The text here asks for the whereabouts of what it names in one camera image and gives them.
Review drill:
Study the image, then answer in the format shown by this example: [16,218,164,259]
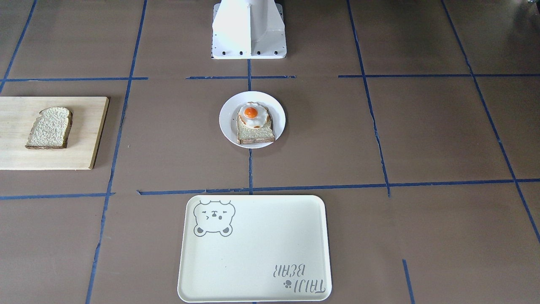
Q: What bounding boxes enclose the white round plate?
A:
[219,92,287,149]

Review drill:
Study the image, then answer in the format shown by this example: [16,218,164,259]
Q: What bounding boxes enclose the bread slice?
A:
[25,106,73,149]
[237,115,275,145]

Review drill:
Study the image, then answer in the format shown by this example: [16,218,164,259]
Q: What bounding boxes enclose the bread slice on plate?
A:
[237,115,275,145]

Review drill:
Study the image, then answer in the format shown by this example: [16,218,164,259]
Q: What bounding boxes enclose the fried egg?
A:
[238,102,271,129]

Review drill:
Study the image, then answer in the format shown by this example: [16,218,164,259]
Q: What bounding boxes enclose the cream bear tray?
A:
[178,195,332,303]

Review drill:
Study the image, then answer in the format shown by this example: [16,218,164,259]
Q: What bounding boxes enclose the wooden cutting board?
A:
[0,96,109,171]

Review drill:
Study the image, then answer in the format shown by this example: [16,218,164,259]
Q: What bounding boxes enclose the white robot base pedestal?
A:
[211,0,287,60]

